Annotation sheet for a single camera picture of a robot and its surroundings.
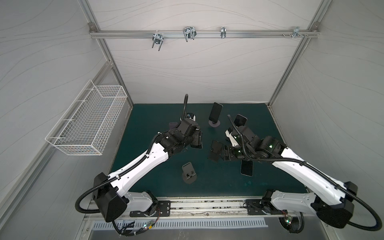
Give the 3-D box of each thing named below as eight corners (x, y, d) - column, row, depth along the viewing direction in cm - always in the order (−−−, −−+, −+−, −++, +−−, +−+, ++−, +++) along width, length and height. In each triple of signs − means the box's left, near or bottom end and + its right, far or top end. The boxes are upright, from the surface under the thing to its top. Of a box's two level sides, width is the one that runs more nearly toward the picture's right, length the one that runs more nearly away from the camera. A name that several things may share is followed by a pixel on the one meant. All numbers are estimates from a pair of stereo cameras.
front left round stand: (186, 186, 81) (185, 181, 74) (180, 172, 86) (179, 167, 79) (197, 180, 83) (197, 175, 76) (190, 167, 88) (190, 161, 81)
